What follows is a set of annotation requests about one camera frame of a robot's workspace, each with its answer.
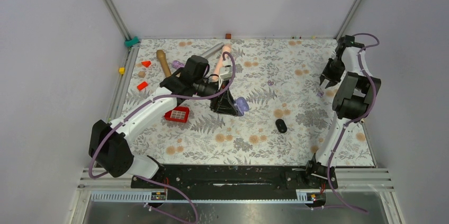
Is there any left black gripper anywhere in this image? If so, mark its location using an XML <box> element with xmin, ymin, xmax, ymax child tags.
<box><xmin>194</xmin><ymin>78</ymin><xmax>238</xmax><ymax>115</ymax></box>

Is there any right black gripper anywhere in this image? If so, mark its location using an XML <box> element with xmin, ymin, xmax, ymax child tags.
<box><xmin>319</xmin><ymin>57</ymin><xmax>345</xmax><ymax>88</ymax></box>

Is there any lilac oval earbud case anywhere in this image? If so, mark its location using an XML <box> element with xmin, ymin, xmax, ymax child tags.
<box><xmin>234</xmin><ymin>97</ymin><xmax>250</xmax><ymax>117</ymax></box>

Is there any black earbud charging case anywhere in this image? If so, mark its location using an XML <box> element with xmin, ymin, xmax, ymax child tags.
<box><xmin>275</xmin><ymin>119</ymin><xmax>288</xmax><ymax>133</ymax></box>

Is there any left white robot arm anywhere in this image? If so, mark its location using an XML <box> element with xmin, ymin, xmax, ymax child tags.
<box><xmin>88</xmin><ymin>51</ymin><xmax>244</xmax><ymax>187</ymax></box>

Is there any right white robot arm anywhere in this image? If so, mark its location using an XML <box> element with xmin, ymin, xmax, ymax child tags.
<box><xmin>303</xmin><ymin>35</ymin><xmax>382</xmax><ymax>189</ymax></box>

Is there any floral patterned mat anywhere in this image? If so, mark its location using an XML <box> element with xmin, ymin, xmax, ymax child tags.
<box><xmin>107</xmin><ymin>38</ymin><xmax>375</xmax><ymax>167</ymax></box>

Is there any red lego brick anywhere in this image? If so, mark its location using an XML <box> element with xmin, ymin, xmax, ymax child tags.
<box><xmin>164</xmin><ymin>106</ymin><xmax>190</xmax><ymax>123</ymax></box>

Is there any pink toy microphone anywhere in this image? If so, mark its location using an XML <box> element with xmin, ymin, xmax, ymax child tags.
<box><xmin>209</xmin><ymin>44</ymin><xmax>232</xmax><ymax>82</ymax></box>

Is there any silver grey microphone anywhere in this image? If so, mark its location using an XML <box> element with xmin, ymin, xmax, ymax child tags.
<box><xmin>200</xmin><ymin>42</ymin><xmax>225</xmax><ymax>59</ymax></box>

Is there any purple glitter microphone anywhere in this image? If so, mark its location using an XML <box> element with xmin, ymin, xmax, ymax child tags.
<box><xmin>172</xmin><ymin>60</ymin><xmax>185</xmax><ymax>70</ymax></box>

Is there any brown toy microphone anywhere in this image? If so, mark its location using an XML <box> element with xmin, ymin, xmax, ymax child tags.
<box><xmin>156</xmin><ymin>49</ymin><xmax>172</xmax><ymax>78</ymax></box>

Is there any red wedge block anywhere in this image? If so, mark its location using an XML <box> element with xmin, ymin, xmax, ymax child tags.
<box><xmin>137</xmin><ymin>82</ymin><xmax>148</xmax><ymax>91</ymax></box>

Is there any red triangle block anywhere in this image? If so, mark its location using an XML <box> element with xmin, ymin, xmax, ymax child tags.
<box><xmin>141</xmin><ymin>60</ymin><xmax>151</xmax><ymax>68</ymax></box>

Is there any teal corner clip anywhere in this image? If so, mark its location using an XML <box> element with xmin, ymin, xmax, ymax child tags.
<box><xmin>124</xmin><ymin>36</ymin><xmax>140</xmax><ymax>48</ymax></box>

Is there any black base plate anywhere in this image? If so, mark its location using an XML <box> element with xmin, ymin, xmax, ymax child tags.
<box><xmin>152</xmin><ymin>164</ymin><xmax>338</xmax><ymax>200</ymax></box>

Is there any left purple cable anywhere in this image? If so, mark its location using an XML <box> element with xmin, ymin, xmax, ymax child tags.
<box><xmin>87</xmin><ymin>51</ymin><xmax>236</xmax><ymax>224</ymax></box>

